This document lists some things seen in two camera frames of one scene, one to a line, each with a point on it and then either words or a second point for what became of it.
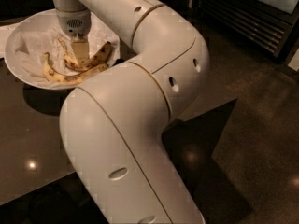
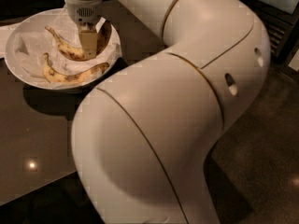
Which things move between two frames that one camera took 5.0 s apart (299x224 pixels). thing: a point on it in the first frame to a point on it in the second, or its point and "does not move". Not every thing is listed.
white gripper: (74, 24) to (83, 13)
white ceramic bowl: (39, 51) does not move
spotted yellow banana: (73, 78) does not move
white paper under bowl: (5, 34) does not move
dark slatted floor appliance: (265, 16) does not move
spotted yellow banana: (101, 58) to (104, 35)
